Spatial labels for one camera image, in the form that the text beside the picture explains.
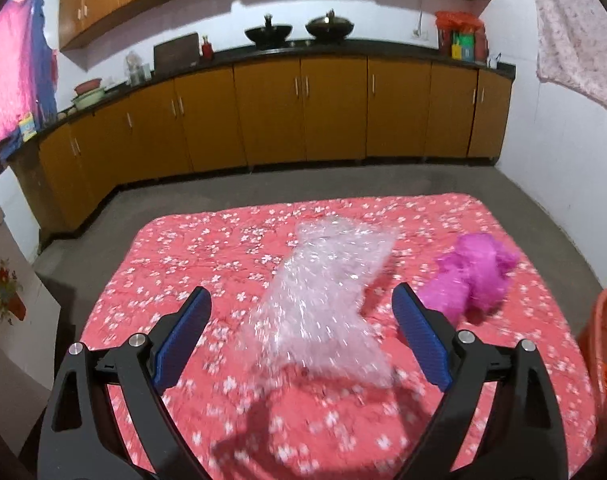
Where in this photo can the stacked bowls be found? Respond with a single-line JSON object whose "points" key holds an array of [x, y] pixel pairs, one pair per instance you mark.
{"points": [[88, 94]]}

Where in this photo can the glass jar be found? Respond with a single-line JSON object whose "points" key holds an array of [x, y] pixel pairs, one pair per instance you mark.
{"points": [[136, 69]]}

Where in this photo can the black wok left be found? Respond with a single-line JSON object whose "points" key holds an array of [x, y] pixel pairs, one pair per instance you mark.
{"points": [[269, 35]]}

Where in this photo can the wall power outlet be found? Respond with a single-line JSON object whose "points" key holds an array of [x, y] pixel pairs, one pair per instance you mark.
{"points": [[420, 35]]}

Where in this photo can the magenta plastic bag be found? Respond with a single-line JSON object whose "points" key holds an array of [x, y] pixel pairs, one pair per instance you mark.
{"points": [[472, 279]]}

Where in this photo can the green canister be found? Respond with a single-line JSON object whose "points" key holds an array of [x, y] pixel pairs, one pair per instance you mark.
{"points": [[467, 42]]}

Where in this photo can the black lidded wok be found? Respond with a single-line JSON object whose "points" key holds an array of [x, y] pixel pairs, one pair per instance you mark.
{"points": [[330, 28]]}

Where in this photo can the yellow container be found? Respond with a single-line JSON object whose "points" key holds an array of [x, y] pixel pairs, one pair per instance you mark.
{"points": [[456, 52]]}

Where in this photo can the dark cutting board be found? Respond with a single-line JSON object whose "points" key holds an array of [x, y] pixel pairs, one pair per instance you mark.
{"points": [[176, 54]]}

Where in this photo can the pink blue window curtain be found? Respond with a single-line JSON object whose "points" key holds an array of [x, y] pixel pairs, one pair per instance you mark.
{"points": [[28, 67]]}

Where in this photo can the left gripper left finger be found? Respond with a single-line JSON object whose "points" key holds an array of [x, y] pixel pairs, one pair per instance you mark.
{"points": [[80, 437]]}

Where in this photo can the black countertop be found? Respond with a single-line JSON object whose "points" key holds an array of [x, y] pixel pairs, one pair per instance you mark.
{"points": [[350, 48]]}

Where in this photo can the red plastic basket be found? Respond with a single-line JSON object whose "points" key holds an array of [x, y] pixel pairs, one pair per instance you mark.
{"points": [[593, 346]]}

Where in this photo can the lower wooden cabinets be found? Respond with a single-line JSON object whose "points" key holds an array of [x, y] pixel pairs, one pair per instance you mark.
{"points": [[324, 109]]}

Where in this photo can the red floral tablecloth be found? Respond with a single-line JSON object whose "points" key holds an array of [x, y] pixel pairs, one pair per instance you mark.
{"points": [[240, 426]]}

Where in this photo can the flower decorated panel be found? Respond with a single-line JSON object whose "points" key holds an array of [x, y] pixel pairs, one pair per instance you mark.
{"points": [[29, 317]]}

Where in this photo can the red bag covered appliance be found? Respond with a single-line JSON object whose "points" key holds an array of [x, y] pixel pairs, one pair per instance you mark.
{"points": [[450, 24]]}

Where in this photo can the clear bubble wrap sheet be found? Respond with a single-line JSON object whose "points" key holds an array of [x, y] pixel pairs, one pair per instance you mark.
{"points": [[309, 323]]}

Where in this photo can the pink floral hanging cloth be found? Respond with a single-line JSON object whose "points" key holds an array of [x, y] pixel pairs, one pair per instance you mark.
{"points": [[572, 46]]}

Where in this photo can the red bottle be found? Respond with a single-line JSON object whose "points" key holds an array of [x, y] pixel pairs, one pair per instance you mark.
{"points": [[206, 49]]}

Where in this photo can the yellow sponge pack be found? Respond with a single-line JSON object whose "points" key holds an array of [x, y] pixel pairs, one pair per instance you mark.
{"points": [[27, 127]]}

